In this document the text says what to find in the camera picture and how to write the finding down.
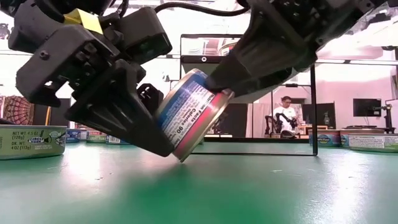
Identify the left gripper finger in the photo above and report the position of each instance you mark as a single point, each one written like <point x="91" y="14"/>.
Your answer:
<point x="118" y="115"/>
<point x="152" y="98"/>

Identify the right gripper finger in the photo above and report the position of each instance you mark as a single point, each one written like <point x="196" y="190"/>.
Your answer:
<point x="258" y="62"/>

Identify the blue and pink labelled can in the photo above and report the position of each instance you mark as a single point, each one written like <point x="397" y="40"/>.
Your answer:
<point x="189" y="115"/>

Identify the olive green tuna can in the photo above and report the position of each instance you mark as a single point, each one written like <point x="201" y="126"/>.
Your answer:
<point x="31" y="143"/>

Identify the black background robot arm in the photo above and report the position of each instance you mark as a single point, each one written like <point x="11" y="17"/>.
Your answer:
<point x="276" y="123"/>

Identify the green Bumble Bee tuna can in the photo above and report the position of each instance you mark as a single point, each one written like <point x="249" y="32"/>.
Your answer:
<point x="96" y="137"/>

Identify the person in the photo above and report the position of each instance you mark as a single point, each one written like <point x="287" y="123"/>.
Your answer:
<point x="284" y="113"/>

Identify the black standing panel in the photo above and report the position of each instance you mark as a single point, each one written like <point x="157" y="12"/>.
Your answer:
<point x="57" y="116"/>
<point x="237" y="119"/>

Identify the black ceiling fixture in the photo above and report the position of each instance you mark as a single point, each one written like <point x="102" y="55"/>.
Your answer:
<point x="4" y="31"/>

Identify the patterned red tapestry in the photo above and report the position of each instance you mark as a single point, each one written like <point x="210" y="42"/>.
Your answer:
<point x="17" y="110"/>

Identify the gold lid blue label can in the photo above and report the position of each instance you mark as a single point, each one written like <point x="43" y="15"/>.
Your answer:
<point x="344" y="140"/>
<point x="325" y="139"/>

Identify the black robot stand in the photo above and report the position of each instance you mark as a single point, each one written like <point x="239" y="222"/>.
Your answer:
<point x="388" y="121"/>

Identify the silver can white green label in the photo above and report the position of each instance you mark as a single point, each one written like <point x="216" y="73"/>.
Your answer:
<point x="373" y="143"/>

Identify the black metal stand frame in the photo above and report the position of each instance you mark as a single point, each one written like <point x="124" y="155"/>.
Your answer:
<point x="292" y="85"/>

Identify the wooden shelf black metal frame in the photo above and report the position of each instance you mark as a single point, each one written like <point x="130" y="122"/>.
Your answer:
<point x="191" y="59"/>

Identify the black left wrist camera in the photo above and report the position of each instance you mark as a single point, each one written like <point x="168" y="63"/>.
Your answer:
<point x="146" y="37"/>

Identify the black wall monitor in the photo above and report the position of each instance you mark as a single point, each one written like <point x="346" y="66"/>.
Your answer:
<point x="367" y="107"/>

